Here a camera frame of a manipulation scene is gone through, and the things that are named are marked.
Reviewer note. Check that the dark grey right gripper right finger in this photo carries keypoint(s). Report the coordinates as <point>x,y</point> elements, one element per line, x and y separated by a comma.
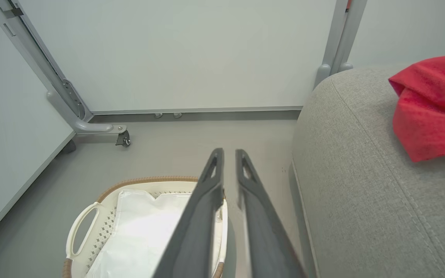
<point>265,247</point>

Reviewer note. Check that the white laundry basket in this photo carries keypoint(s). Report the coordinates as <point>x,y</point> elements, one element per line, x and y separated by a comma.
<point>106,231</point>

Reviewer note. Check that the red and white garment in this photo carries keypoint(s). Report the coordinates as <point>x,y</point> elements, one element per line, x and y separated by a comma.
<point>435,116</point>

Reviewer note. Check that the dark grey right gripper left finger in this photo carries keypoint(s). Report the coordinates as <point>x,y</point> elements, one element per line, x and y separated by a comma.
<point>195,239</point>

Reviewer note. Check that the white sheet basket liner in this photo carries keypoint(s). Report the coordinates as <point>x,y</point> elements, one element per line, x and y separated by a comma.
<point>141,239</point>

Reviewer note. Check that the grey double partition post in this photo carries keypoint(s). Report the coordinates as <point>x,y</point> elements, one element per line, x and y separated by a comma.
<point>338,38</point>

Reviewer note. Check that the grey upholstered seat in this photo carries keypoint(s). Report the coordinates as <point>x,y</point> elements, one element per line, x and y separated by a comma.
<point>361,193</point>

